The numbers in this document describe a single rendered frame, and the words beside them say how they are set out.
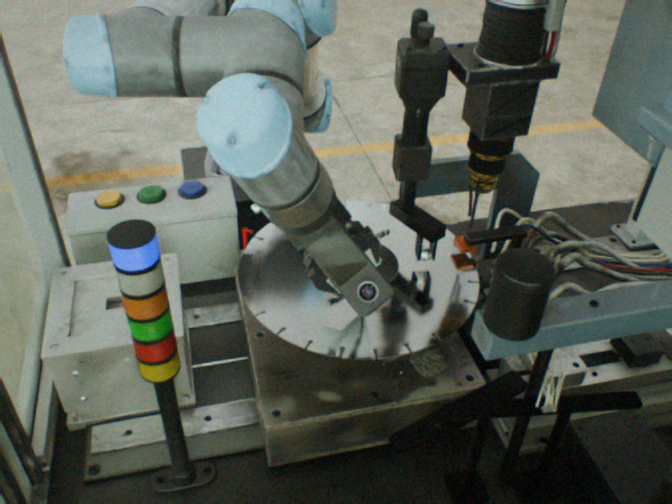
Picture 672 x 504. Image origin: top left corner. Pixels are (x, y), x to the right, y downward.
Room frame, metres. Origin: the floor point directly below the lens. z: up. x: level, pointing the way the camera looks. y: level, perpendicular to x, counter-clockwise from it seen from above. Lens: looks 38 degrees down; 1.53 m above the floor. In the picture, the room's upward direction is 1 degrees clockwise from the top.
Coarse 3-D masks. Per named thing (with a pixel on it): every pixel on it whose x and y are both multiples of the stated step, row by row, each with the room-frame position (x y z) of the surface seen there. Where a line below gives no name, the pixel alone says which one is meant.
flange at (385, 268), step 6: (384, 246) 0.72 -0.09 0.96; (384, 252) 0.70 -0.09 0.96; (390, 252) 0.71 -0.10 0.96; (384, 258) 0.69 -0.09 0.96; (390, 258) 0.69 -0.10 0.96; (396, 258) 0.69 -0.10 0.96; (378, 264) 0.68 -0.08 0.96; (384, 264) 0.68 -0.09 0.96; (390, 264) 0.68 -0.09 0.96; (396, 264) 0.68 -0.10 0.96; (378, 270) 0.66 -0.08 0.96; (384, 270) 0.66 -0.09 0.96; (390, 270) 0.67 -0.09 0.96; (396, 270) 0.67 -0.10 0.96; (384, 276) 0.65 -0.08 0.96; (390, 276) 0.65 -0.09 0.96; (396, 276) 0.66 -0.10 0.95; (390, 282) 0.65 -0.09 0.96
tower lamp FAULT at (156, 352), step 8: (168, 336) 0.47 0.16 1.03; (136, 344) 0.46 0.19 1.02; (144, 344) 0.46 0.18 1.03; (152, 344) 0.46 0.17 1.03; (160, 344) 0.46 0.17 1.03; (168, 344) 0.47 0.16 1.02; (176, 344) 0.49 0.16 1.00; (136, 352) 0.47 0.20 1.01; (144, 352) 0.46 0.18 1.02; (152, 352) 0.46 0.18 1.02; (160, 352) 0.46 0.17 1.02; (168, 352) 0.47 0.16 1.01; (144, 360) 0.46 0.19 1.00; (152, 360) 0.46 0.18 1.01; (160, 360) 0.46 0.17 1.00
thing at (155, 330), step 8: (168, 312) 0.48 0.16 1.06; (128, 320) 0.47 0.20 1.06; (152, 320) 0.46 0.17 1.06; (160, 320) 0.47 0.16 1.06; (168, 320) 0.48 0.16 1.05; (136, 328) 0.46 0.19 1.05; (144, 328) 0.46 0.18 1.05; (152, 328) 0.46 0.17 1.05; (160, 328) 0.47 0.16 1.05; (168, 328) 0.47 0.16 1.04; (136, 336) 0.46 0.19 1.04; (144, 336) 0.46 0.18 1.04; (152, 336) 0.46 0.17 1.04; (160, 336) 0.47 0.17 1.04
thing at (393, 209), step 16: (400, 192) 0.72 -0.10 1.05; (416, 192) 0.72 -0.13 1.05; (400, 208) 0.72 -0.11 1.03; (416, 208) 0.72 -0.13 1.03; (416, 224) 0.69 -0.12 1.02; (432, 224) 0.68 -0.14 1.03; (416, 240) 0.69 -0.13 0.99; (432, 240) 0.67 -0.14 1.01; (416, 256) 0.68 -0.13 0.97; (432, 256) 0.68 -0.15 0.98
